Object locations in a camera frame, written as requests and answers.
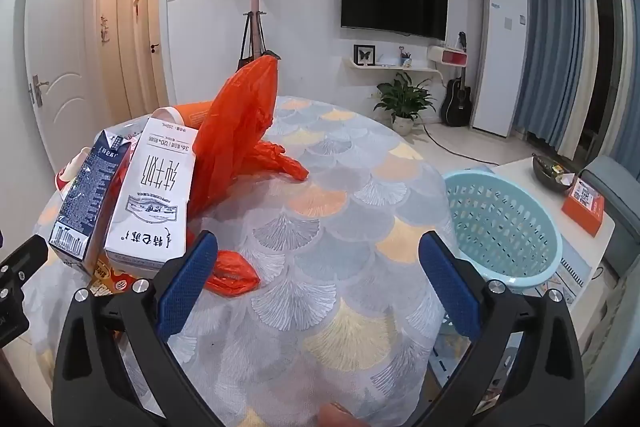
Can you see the light blue plastic basket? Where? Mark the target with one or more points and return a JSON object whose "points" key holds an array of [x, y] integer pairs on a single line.
{"points": [[500, 217]]}

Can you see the white coffee table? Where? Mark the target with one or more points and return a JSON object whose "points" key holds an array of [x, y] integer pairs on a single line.
{"points": [[525, 177]]}

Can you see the potted green plant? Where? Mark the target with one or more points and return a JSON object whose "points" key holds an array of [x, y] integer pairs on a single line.
{"points": [[402, 99]]}

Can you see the blue curtain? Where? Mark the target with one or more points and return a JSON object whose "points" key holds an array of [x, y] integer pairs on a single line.
{"points": [[550, 32]]}

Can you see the white panel door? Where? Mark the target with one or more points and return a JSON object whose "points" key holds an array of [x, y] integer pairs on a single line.
{"points": [[60, 57]]}

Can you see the dark blue milk carton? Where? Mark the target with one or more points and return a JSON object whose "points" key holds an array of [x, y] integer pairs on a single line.
{"points": [[85, 192]]}

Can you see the black handbag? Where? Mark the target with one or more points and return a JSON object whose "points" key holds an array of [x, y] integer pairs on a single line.
{"points": [[271, 54]]}

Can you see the orange box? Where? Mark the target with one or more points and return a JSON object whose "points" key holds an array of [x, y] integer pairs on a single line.
{"points": [[582, 207]]}

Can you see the red and white packet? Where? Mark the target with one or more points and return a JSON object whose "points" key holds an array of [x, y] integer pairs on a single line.
{"points": [[67, 174]]}

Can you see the red and white wall box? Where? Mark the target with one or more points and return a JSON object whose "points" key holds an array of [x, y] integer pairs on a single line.
{"points": [[450, 57]]}

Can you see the black guitar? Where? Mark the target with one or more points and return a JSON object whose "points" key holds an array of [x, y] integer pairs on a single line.
{"points": [[456, 104]]}

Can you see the white standing air conditioner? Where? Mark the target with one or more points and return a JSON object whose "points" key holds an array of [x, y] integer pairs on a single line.
{"points": [[500, 57]]}

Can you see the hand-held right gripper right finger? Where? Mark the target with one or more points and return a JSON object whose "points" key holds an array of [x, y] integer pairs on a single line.
{"points": [[450, 287]]}

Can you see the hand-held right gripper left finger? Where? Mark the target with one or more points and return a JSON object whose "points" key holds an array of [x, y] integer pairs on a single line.
{"points": [[187, 287]]}

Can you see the brown handbag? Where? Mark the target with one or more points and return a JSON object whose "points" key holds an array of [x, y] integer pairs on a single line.
{"points": [[244, 42]]}

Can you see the framed butterfly picture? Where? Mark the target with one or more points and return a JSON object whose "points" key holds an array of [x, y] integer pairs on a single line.
{"points": [[364, 55]]}

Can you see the low white wall shelf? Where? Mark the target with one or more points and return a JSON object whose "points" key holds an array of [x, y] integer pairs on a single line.
{"points": [[395, 68]]}

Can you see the beige interior door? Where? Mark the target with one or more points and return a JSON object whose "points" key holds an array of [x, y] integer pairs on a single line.
{"points": [[155, 42], [115, 42]]}

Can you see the white milk carton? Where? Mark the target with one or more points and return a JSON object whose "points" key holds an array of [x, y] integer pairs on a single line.
{"points": [[150, 187]]}

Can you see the large orange plastic bag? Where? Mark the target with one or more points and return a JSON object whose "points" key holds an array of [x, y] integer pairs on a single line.
{"points": [[235, 122]]}

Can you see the dark bowl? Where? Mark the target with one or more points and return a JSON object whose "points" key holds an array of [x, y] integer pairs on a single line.
{"points": [[550, 174]]}

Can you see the grey blue sofa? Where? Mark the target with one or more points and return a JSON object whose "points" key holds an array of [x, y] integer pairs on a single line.
{"points": [[615, 187]]}

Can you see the brown snack packet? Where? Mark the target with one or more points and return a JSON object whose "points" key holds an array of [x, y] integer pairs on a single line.
{"points": [[112, 282]]}

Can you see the fan patterned tablecloth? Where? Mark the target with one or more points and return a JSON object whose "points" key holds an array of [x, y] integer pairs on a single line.
{"points": [[325, 232]]}

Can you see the small orange plastic bag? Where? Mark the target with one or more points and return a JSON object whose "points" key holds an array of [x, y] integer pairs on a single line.
{"points": [[232, 274]]}

